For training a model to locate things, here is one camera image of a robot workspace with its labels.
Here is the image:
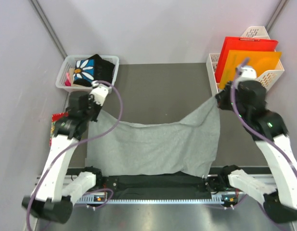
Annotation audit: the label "grey t shirt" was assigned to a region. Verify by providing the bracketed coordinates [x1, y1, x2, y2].
[85, 97, 220, 177]

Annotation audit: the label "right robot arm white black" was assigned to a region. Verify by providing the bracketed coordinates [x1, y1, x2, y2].
[215, 80, 297, 224]

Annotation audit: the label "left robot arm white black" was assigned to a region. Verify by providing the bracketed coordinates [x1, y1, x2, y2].
[22, 90, 108, 224]

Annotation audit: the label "red green patterned book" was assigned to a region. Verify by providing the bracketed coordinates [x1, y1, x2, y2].
[49, 112, 68, 147]

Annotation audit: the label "pink beige folded cloths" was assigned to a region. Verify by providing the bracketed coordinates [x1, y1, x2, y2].
[65, 68, 75, 87]

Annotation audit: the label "orange folder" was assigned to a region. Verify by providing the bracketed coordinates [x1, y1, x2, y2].
[219, 50, 282, 90]

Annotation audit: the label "black daisy print t shirt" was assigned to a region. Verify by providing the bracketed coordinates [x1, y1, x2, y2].
[73, 54, 115, 87]

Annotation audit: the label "white plastic basket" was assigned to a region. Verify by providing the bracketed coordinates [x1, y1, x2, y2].
[55, 54, 119, 92]

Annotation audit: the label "white file organizer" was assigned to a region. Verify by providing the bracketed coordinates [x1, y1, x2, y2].
[206, 26, 285, 96]

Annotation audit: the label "red folder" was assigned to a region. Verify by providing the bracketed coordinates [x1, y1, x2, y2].
[215, 37, 279, 83]

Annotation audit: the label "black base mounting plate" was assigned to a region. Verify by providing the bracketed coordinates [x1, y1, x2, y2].
[88, 172, 235, 200]

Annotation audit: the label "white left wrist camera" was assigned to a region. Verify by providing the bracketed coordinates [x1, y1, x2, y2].
[90, 80, 112, 106]

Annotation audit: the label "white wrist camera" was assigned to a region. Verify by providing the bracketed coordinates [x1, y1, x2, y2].
[90, 80, 112, 106]
[236, 64, 257, 81]

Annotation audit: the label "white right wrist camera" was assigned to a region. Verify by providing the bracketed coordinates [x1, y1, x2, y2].
[236, 64, 257, 81]

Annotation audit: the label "grey slotted cable duct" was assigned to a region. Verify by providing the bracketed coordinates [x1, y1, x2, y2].
[76, 192, 224, 206]

